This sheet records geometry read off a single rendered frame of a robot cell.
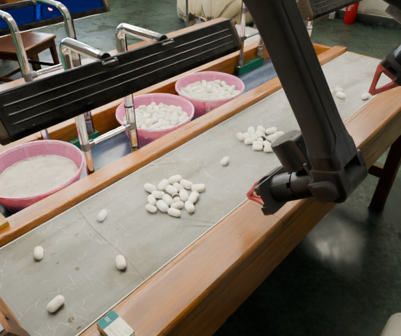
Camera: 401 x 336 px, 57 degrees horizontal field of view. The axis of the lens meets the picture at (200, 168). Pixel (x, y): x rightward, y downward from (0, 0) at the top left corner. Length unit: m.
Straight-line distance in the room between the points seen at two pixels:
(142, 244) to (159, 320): 0.21
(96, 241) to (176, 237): 0.18
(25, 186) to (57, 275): 0.34
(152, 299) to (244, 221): 0.28
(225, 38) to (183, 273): 0.56
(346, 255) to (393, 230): 0.33
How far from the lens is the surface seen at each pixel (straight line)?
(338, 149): 0.61
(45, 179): 1.10
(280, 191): 0.74
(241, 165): 1.07
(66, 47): 0.86
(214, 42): 0.94
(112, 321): 0.70
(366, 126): 1.31
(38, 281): 0.85
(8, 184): 1.13
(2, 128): 0.67
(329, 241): 1.95
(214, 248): 0.80
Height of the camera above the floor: 1.37
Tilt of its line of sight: 37 degrees down
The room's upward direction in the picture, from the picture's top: straight up
